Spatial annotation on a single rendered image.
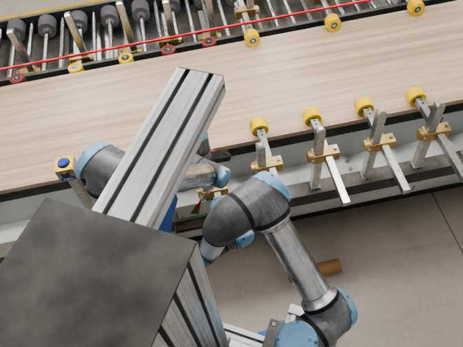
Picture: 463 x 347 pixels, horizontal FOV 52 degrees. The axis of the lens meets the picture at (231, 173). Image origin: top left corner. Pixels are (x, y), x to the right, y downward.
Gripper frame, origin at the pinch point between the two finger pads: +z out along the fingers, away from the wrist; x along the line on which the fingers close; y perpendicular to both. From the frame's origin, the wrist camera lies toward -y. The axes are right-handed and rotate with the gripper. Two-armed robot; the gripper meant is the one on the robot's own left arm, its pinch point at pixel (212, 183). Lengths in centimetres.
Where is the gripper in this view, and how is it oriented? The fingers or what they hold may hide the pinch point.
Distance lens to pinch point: 194.1
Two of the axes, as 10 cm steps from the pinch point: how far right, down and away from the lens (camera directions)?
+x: 5.1, 6.8, -5.3
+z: 0.8, 5.8, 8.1
